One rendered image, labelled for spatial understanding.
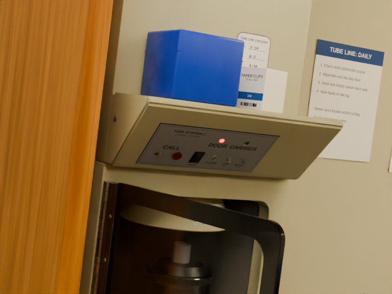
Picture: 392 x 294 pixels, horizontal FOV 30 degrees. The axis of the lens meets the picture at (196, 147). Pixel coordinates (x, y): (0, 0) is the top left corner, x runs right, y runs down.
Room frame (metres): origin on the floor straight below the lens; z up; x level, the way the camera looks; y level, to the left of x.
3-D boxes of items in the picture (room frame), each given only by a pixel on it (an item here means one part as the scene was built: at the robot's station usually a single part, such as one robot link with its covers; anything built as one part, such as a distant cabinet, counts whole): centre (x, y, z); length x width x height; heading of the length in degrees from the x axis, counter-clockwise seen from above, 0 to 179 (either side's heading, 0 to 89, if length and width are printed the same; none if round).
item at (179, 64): (1.00, 0.02, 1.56); 0.10 x 0.10 x 0.09; 30
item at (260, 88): (1.06, -0.08, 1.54); 0.05 x 0.05 x 0.06; 47
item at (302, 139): (1.04, -0.04, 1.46); 0.32 x 0.11 x 0.10; 120
